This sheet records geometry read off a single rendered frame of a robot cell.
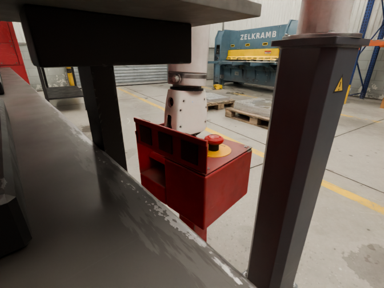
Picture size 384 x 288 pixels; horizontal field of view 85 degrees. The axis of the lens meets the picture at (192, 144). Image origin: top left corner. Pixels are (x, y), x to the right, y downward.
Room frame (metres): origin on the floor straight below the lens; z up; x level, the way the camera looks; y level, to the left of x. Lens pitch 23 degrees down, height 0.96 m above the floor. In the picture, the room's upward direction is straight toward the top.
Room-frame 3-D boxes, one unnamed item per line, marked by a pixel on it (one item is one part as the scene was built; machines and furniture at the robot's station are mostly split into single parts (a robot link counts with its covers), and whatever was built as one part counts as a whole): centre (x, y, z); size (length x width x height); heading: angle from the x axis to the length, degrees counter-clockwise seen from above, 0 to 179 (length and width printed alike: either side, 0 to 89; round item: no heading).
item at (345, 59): (0.65, -0.35, 0.50); 0.18 x 0.18 x 1.00; 32
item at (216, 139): (0.40, -0.04, 0.79); 0.04 x 0.04 x 0.04
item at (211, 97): (4.55, -0.26, 0.17); 0.99 x 0.63 x 0.05; 30
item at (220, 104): (4.55, -0.26, 0.07); 1.20 x 0.80 x 0.14; 30
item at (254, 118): (3.27, -1.24, 0.07); 1.20 x 0.81 x 0.14; 36
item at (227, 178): (0.42, 0.00, 0.75); 0.20 x 0.16 x 0.18; 47
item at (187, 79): (0.48, 0.01, 0.91); 0.09 x 0.08 x 0.03; 137
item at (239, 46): (6.82, -2.00, 0.87); 3.02 x 1.35 x 1.75; 32
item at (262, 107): (3.28, -1.24, 0.20); 1.01 x 0.63 x 0.12; 36
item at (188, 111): (0.48, 0.01, 0.85); 0.10 x 0.07 x 0.11; 137
